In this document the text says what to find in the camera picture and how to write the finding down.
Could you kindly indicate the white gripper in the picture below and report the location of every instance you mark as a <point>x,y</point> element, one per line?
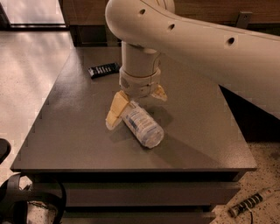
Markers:
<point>139,85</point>

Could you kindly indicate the blue labelled plastic bottle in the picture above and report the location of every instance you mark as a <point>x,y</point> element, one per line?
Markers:
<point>146,130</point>

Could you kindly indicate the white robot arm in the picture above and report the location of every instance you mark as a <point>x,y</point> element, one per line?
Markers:
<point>247,62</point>

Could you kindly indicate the black remote control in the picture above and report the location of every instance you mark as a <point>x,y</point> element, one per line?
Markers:
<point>103,70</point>

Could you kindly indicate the dark grey table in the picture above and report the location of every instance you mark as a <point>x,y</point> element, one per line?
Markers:
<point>108,176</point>

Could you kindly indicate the black round object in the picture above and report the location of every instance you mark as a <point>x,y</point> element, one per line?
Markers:
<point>5,149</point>

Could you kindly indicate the black white power strip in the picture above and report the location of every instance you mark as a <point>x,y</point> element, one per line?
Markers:
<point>251,202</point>

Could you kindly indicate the black headphones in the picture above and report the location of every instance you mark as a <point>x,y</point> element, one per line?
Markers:
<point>19,189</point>

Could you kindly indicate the right metal bracket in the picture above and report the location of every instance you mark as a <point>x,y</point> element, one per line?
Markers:
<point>243,19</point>

